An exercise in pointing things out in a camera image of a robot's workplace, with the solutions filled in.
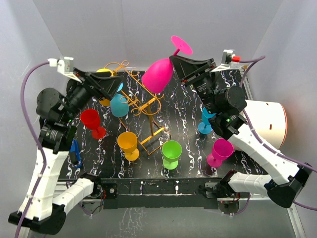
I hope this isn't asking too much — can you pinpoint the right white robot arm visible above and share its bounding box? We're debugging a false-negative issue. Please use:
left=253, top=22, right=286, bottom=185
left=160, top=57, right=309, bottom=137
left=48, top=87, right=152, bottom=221
left=169, top=56, right=316, bottom=208

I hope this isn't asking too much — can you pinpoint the light blue plastic wine glass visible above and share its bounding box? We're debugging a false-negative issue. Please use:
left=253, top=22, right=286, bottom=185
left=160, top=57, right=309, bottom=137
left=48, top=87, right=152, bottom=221
left=110, top=83, right=129, bottom=118

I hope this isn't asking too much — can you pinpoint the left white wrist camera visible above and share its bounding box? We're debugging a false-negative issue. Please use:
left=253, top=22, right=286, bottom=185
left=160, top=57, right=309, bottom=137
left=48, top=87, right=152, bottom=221
left=48, top=57, right=77, bottom=80

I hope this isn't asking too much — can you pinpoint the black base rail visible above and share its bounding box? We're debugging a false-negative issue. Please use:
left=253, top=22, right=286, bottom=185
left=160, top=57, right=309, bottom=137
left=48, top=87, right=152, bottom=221
left=81, top=178, right=248, bottom=210

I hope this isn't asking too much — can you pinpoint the orange plastic wine glass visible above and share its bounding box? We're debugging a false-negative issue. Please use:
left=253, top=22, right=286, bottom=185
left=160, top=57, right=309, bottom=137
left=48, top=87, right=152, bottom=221
left=117, top=131, right=139, bottom=161

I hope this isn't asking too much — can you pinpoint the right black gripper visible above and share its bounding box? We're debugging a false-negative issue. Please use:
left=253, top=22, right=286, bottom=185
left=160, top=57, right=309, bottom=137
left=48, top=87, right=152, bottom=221
left=171, top=55, right=220, bottom=115

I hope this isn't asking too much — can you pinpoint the red plastic wine glass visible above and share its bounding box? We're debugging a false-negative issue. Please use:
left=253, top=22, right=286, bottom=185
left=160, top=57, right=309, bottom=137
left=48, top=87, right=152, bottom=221
left=80, top=109, right=106, bottom=139

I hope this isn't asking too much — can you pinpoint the white cylindrical lamp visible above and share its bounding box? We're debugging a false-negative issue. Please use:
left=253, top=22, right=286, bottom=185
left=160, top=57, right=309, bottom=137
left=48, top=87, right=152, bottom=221
left=240, top=100, right=288, bottom=149

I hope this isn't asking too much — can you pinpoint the green plastic wine glass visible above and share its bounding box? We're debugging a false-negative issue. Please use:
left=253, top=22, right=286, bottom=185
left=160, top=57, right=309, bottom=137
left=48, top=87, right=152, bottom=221
left=162, top=140, right=182, bottom=170

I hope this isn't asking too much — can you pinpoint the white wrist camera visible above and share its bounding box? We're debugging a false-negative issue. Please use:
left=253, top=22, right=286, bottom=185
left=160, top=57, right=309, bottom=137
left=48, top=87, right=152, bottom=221
left=213, top=50, right=242, bottom=72
left=48, top=57, right=77, bottom=80

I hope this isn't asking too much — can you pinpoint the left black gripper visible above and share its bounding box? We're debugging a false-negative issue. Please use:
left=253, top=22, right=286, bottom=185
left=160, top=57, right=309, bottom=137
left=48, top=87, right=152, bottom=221
left=62, top=67, right=123, bottom=123

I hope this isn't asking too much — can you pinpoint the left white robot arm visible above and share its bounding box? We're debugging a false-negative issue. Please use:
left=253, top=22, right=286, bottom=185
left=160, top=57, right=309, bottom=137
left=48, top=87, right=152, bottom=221
left=8, top=70, right=123, bottom=235

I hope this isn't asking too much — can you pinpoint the gold wire wine glass rack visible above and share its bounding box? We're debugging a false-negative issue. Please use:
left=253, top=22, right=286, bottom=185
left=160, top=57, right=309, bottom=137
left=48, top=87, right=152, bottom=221
left=104, top=60, right=171, bottom=155

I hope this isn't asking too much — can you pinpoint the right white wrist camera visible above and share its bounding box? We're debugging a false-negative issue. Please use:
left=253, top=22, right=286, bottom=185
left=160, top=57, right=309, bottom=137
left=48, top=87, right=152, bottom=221
left=213, top=50, right=242, bottom=72

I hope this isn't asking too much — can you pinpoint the yellow-orange plastic wine glass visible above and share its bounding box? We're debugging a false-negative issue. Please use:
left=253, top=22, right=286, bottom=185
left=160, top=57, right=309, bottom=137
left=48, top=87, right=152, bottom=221
left=97, top=68, right=116, bottom=107

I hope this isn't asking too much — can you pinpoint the magenta plastic wine glass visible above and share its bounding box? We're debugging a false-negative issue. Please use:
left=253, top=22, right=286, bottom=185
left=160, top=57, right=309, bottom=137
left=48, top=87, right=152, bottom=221
left=142, top=35, right=193, bottom=94

